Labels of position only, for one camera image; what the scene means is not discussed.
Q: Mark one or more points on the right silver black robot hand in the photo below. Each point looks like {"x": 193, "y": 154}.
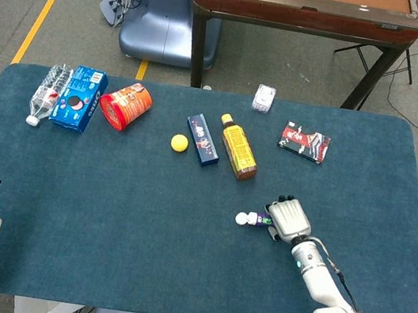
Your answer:
{"x": 290, "y": 220}

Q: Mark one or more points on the purple white tube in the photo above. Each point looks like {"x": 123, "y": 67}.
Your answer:
{"x": 254, "y": 219}

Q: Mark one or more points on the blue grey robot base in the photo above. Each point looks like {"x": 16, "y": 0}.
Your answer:
{"x": 156, "y": 15}

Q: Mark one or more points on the black red flat box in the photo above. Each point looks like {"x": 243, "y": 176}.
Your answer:
{"x": 304, "y": 142}

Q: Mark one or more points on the yellow label tea bottle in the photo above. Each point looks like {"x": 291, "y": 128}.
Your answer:
{"x": 238, "y": 147}

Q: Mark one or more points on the white box under table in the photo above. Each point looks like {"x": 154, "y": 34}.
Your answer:
{"x": 35, "y": 310}

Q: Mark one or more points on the dark blue slim box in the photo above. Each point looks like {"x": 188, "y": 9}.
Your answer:
{"x": 202, "y": 139}

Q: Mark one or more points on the white purple tissue pack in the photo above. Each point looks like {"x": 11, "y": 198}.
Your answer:
{"x": 263, "y": 99}

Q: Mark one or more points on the yellow ball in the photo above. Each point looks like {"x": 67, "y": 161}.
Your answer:
{"x": 179, "y": 143}

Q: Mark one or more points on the blue carpet table mat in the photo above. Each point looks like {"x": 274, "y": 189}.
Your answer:
{"x": 140, "y": 233}

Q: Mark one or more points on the clear plastic water bottle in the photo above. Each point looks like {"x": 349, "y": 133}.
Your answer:
{"x": 47, "y": 93}

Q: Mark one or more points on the blue Oreo cookie box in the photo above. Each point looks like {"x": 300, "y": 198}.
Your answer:
{"x": 80, "y": 96}

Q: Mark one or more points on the red orange noodle cup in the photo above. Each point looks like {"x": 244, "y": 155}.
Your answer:
{"x": 125, "y": 104}

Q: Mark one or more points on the brown mahjong table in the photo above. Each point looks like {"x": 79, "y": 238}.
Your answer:
{"x": 297, "y": 14}

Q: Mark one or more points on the grey power strip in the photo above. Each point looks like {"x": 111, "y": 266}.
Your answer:
{"x": 111, "y": 7}

